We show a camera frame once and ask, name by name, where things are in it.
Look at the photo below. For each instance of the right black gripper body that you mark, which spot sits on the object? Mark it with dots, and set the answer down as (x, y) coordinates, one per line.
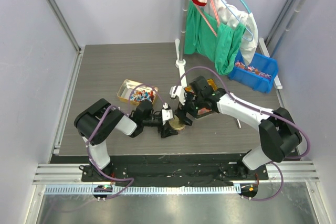
(192, 104)

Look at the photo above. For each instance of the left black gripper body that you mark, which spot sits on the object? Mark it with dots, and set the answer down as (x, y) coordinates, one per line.
(164, 131)

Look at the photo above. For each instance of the round wooden jar lid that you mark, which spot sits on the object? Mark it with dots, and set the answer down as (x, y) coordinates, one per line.
(175, 122)

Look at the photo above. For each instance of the clear glass jar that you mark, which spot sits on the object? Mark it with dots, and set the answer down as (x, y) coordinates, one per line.
(179, 128)

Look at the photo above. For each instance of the gold tin of gummy candies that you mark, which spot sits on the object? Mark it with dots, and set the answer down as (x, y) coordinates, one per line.
(198, 88)

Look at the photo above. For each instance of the silver metal scoop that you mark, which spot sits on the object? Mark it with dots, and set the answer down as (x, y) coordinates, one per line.
(238, 123)

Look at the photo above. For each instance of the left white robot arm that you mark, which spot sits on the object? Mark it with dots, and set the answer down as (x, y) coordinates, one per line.
(97, 122)

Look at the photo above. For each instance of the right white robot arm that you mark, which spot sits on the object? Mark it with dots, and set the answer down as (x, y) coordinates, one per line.
(278, 136)

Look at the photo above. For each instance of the green cloth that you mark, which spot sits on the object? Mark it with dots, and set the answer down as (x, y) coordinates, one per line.
(220, 44)

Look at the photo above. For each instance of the blue plastic bin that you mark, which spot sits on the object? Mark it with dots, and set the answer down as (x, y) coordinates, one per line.
(259, 75)

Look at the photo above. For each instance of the white cloth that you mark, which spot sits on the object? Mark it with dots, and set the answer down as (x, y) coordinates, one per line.
(231, 16)

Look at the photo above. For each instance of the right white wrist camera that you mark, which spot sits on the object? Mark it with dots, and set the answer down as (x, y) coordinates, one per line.
(178, 92)

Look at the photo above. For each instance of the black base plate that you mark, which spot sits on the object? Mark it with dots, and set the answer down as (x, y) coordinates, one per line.
(190, 170)

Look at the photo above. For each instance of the white slotted cable duct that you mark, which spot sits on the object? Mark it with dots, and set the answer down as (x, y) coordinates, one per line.
(104, 190)

